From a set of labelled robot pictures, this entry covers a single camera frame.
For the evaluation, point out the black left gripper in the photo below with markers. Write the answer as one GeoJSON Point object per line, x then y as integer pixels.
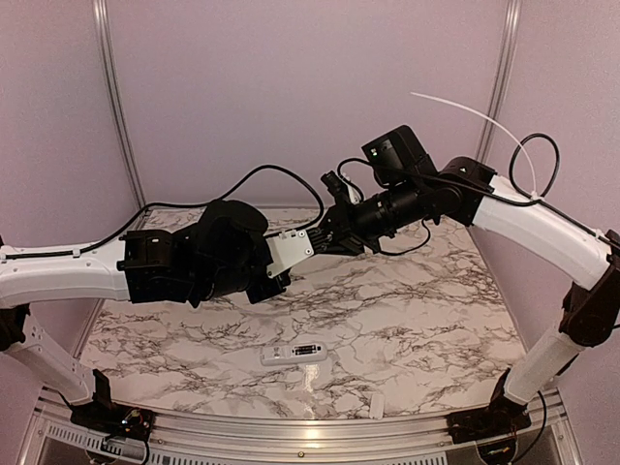
{"type": "Point", "coordinates": [272, 290]}

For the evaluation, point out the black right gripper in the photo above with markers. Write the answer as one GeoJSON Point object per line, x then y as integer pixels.
{"type": "Point", "coordinates": [340, 221]}

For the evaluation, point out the white remote control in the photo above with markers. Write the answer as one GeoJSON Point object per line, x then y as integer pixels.
{"type": "Point", "coordinates": [293, 354]}

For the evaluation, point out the white battery cover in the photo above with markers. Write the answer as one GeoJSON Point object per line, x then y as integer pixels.
{"type": "Point", "coordinates": [377, 406]}

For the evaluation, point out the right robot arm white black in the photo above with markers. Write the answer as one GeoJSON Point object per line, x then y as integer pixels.
{"type": "Point", "coordinates": [475, 195]}

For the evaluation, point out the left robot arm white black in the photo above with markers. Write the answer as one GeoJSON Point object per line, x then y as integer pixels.
{"type": "Point", "coordinates": [226, 251]}

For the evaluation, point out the white zip tie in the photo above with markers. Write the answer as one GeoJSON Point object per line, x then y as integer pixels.
{"type": "Point", "coordinates": [489, 124]}

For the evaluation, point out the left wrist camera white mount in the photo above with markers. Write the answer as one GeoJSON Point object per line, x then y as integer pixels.
{"type": "Point", "coordinates": [288, 249]}

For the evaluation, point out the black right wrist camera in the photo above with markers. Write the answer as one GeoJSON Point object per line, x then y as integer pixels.
{"type": "Point", "coordinates": [396, 156]}

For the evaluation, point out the aluminium front rail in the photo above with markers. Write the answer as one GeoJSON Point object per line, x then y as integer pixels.
{"type": "Point", "coordinates": [186, 438]}

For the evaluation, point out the aluminium frame post left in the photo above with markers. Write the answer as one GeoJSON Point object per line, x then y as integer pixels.
{"type": "Point", "coordinates": [102, 25]}

